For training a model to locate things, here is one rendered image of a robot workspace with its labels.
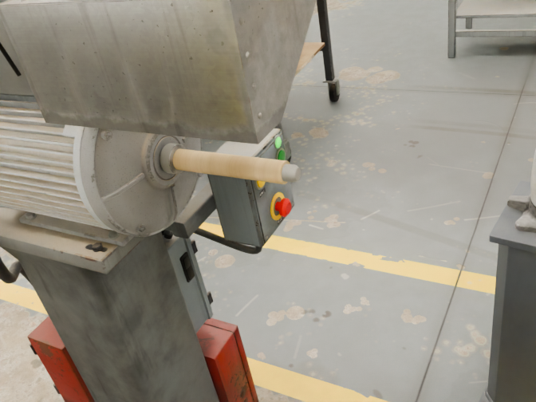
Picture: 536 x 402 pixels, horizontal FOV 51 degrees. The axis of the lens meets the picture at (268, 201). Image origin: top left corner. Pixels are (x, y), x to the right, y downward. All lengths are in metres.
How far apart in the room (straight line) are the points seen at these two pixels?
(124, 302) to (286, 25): 0.69
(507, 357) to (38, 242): 1.33
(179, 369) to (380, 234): 1.55
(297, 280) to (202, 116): 1.94
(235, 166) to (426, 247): 1.87
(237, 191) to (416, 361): 1.21
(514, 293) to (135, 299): 1.00
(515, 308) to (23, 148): 1.29
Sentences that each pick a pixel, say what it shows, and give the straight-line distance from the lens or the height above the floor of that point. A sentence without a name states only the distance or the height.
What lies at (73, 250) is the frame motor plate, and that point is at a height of 1.12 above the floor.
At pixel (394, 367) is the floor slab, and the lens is 2.10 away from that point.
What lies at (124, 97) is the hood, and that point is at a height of 1.43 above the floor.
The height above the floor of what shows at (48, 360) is 0.72.
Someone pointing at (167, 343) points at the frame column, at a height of 0.77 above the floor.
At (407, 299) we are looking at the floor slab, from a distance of 2.33.
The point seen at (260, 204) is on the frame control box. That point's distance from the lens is 1.12.
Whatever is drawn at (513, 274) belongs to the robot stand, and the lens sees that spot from 1.59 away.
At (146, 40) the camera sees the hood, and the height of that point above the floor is 1.49.
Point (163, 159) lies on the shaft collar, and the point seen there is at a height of 1.26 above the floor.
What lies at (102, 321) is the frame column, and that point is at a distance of 1.11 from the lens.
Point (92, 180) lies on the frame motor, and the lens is 0.80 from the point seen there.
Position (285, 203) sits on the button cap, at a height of 0.99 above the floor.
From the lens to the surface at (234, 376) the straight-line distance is 1.50.
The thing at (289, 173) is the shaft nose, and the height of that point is 1.26.
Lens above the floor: 1.63
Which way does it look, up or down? 33 degrees down
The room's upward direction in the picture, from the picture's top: 11 degrees counter-clockwise
